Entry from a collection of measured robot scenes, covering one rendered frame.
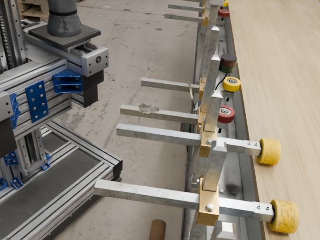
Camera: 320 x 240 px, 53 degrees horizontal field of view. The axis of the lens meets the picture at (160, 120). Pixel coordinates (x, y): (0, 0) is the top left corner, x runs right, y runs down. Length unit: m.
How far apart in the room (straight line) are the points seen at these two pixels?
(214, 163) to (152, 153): 1.59
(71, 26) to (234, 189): 0.96
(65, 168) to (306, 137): 1.33
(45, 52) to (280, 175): 1.10
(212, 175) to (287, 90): 0.81
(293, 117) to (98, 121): 1.68
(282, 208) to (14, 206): 1.37
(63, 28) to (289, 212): 1.11
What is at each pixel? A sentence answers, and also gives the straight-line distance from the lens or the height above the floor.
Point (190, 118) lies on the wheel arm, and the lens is 1.28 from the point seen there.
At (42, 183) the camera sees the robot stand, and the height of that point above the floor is 0.21.
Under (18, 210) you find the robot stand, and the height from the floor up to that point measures 0.21.
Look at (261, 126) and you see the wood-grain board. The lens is 1.26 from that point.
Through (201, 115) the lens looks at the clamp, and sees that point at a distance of 1.29.
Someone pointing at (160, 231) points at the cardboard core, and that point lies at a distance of 1.85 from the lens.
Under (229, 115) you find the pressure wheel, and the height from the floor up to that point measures 0.91.
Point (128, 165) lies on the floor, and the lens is 2.26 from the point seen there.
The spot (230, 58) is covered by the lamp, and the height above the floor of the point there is 1.11.
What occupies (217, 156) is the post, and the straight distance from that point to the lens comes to 0.78.
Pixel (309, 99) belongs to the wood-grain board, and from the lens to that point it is 1.53.
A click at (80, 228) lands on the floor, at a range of 1.96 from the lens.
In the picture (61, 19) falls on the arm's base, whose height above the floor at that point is 1.11.
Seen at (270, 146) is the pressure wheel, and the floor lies 0.98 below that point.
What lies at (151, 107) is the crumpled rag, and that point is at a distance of 1.28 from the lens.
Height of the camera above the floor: 1.61
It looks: 37 degrees down
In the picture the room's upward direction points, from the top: 6 degrees clockwise
